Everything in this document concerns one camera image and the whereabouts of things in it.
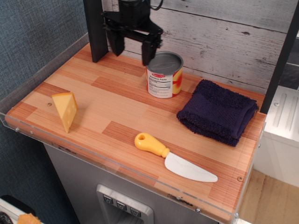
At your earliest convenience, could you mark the white toy sink unit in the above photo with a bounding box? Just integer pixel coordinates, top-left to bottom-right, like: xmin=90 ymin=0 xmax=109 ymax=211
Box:
xmin=253 ymin=86 xmax=299 ymax=187

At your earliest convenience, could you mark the silver dispenser button panel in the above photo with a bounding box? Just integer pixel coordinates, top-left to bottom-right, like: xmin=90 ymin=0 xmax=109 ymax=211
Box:
xmin=96 ymin=184 xmax=154 ymax=224

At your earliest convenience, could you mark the silver toy fridge cabinet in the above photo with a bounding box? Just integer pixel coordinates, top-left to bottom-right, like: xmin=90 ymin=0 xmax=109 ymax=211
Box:
xmin=45 ymin=145 xmax=216 ymax=224

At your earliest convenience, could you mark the clear acrylic table guard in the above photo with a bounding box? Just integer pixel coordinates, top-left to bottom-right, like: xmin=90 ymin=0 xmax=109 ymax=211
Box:
xmin=1 ymin=35 xmax=266 ymax=224

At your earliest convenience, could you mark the black vertical post left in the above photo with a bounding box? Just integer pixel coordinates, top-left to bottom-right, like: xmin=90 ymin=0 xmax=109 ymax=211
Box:
xmin=83 ymin=0 xmax=108 ymax=63

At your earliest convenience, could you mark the yellow toy cheese wedge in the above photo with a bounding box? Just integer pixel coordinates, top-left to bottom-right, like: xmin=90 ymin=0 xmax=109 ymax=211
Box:
xmin=51 ymin=92 xmax=78 ymax=133

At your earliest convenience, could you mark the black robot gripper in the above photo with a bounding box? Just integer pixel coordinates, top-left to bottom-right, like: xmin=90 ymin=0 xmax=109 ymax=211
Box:
xmin=102 ymin=0 xmax=163 ymax=66

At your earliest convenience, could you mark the folded dark blue towel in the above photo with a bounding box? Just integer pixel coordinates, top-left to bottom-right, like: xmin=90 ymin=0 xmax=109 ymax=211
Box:
xmin=177 ymin=79 xmax=258 ymax=147

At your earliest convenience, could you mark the toy tin can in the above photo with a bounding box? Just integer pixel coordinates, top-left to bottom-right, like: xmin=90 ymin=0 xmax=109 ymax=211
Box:
xmin=146 ymin=51 xmax=184 ymax=98

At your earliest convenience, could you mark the orange object bottom left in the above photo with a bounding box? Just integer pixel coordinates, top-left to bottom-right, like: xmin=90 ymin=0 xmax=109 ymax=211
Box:
xmin=17 ymin=213 xmax=42 ymax=224

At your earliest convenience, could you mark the black vertical post right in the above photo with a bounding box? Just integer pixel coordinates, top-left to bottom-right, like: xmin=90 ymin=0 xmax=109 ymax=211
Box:
xmin=260 ymin=1 xmax=299 ymax=114

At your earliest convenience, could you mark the yellow handled toy knife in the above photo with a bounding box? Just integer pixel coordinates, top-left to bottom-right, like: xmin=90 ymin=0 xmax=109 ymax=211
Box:
xmin=135 ymin=133 xmax=218 ymax=183

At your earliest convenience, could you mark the black vertical post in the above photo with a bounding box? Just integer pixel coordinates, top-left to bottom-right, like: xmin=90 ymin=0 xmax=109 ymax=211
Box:
xmin=83 ymin=0 xmax=108 ymax=63
xmin=260 ymin=1 xmax=299 ymax=114

